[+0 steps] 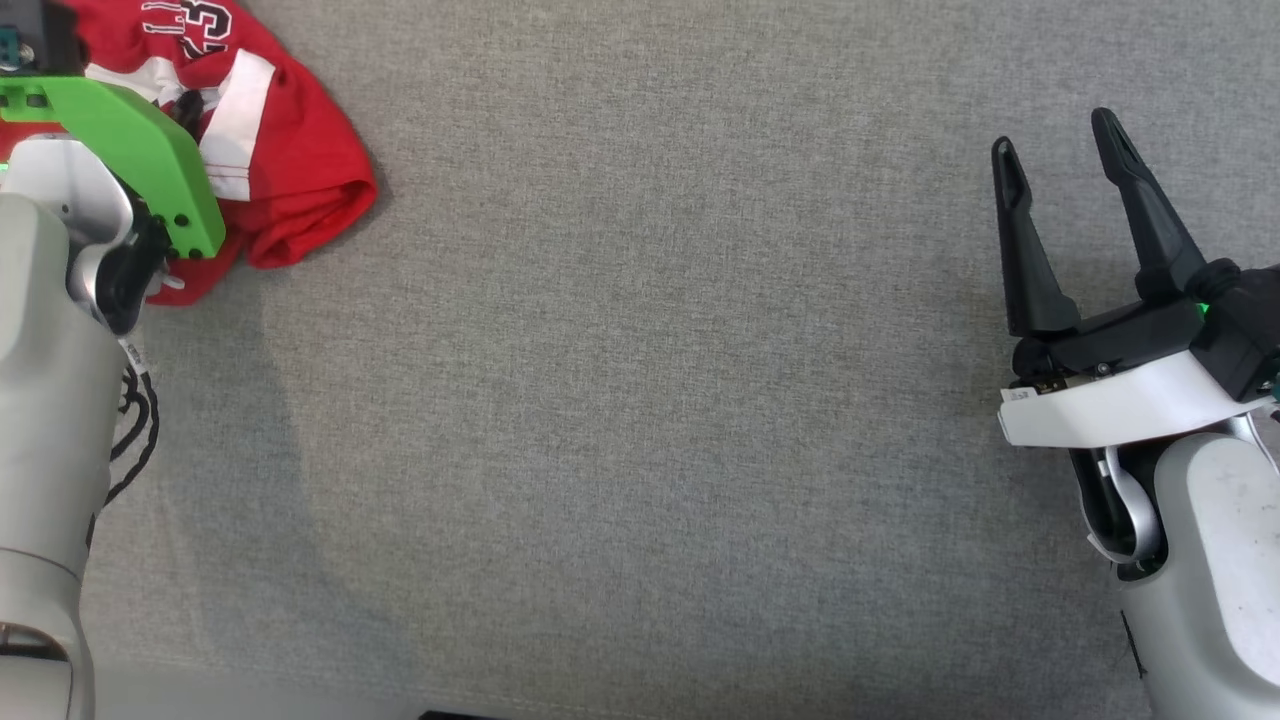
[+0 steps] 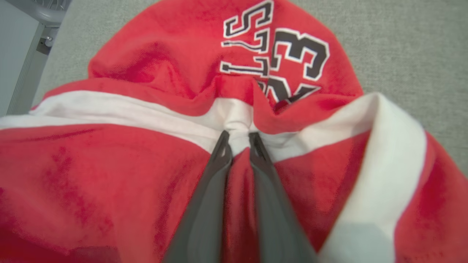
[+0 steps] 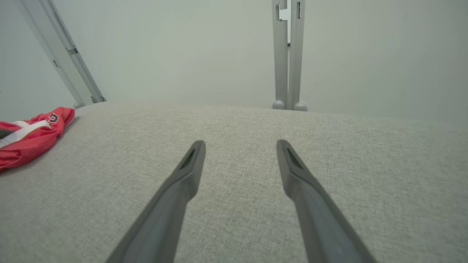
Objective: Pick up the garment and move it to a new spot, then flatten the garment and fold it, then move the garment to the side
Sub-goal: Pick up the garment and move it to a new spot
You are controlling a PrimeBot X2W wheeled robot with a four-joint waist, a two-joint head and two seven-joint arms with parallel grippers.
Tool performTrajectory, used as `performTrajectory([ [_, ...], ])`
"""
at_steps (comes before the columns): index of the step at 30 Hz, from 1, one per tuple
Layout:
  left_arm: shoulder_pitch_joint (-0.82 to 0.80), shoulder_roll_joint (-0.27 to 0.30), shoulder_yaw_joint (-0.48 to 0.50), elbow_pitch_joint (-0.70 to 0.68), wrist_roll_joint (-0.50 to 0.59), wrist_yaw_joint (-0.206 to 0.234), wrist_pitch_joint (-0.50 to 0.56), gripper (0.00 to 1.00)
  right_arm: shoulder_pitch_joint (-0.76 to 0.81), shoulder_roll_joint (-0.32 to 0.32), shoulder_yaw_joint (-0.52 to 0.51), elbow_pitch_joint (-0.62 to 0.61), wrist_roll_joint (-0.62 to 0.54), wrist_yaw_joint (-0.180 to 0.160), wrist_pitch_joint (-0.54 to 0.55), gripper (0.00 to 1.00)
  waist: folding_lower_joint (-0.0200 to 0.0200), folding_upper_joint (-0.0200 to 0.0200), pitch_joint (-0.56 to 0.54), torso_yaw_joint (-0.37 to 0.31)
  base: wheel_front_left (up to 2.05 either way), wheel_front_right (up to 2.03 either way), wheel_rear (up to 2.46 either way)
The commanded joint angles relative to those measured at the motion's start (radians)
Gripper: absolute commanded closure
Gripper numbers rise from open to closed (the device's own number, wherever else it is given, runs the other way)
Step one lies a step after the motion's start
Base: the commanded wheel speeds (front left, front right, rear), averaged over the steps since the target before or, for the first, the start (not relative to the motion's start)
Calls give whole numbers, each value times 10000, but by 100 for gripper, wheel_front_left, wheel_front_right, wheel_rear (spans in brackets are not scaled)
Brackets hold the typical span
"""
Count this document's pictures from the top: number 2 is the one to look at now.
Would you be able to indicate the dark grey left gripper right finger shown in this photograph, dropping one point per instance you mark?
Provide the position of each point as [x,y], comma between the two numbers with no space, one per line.
[278,233]

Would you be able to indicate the grey metal frame with casters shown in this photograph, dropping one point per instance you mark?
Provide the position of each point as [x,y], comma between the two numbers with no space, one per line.
[47,16]

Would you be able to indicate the red white basketball jersey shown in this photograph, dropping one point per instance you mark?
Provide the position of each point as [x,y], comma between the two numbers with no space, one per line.
[109,164]

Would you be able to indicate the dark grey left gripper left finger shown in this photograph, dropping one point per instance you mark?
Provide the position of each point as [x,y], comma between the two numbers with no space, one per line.
[201,233]

